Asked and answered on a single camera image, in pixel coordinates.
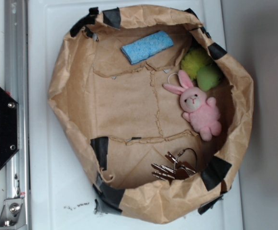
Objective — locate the silver keys bunch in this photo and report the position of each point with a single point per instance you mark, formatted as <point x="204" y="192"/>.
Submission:
<point x="180" y="170"/>

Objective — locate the brown paper bag bin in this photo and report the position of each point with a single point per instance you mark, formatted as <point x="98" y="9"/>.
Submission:
<point x="119" y="119"/>

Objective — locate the pink plush bunny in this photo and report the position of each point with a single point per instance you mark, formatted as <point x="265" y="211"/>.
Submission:
<point x="199" y="110"/>

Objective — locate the blue sponge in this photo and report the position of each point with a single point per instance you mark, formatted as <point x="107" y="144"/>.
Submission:
<point x="146" y="47"/>

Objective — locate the green plush toy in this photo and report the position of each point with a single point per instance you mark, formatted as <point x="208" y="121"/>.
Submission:
<point x="209" y="77"/>

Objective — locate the yellow-green fuzzy ball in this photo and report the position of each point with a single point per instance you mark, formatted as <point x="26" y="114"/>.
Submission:
<point x="194" y="60"/>

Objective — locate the aluminium rail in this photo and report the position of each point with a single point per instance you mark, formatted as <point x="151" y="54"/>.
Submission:
<point x="16" y="82"/>

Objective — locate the metal corner bracket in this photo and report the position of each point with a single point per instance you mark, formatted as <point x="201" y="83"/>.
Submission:
<point x="13" y="214"/>

